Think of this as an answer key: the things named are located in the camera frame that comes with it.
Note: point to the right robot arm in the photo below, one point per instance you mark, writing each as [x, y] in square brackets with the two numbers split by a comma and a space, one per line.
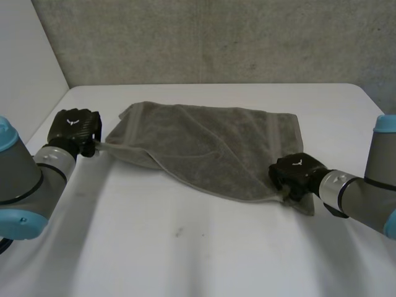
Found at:
[365, 188]

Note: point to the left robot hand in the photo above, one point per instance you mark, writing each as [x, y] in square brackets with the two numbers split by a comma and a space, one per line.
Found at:
[72, 125]

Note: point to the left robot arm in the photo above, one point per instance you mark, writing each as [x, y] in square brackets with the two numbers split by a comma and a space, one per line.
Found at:
[29, 182]

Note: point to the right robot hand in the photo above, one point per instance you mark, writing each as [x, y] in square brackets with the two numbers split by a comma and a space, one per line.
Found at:
[295, 171]

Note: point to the grey towel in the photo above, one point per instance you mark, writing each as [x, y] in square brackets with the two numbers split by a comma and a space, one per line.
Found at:
[204, 148]

